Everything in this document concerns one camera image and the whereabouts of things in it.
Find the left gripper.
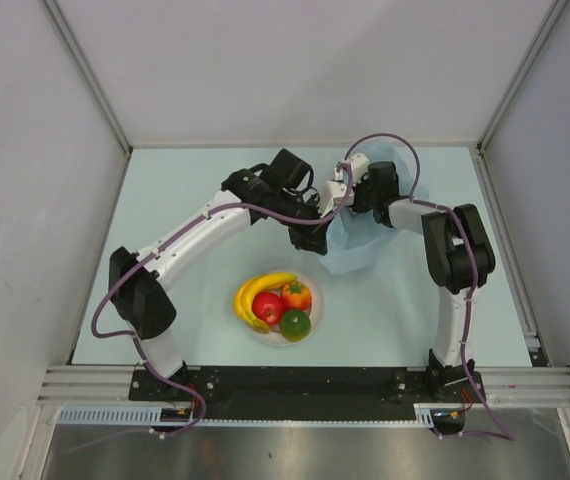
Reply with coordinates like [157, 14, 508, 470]
[273, 191, 334, 256]

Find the light blue plastic bag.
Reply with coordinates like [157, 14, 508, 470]
[318, 139, 414, 276]

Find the orange red fake peach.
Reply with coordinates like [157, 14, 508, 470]
[280, 280, 313, 311]

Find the red fake apple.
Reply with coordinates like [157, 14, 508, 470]
[252, 291, 285, 327]

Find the yellow fake fruit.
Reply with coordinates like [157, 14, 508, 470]
[233, 272, 297, 334]

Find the green fake fruit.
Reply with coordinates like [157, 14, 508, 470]
[278, 309, 312, 342]

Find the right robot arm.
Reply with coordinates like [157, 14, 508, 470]
[348, 154, 496, 401]

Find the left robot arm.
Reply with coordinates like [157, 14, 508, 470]
[106, 149, 349, 400]

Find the white paper plate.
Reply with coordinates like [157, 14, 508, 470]
[232, 269, 324, 346]

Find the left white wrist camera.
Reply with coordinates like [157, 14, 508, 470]
[317, 180, 354, 217]

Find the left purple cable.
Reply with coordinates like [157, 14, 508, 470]
[59, 164, 356, 451]

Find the purple cable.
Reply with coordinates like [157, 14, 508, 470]
[59, 164, 356, 451]
[342, 132, 516, 444]

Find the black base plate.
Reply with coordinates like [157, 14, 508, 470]
[128, 363, 487, 421]

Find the aluminium frame rail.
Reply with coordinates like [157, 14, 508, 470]
[38, 366, 570, 408]

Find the white slotted cable duct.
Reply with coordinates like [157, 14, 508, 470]
[57, 403, 439, 430]

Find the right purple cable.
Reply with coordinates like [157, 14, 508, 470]
[342, 132, 516, 444]

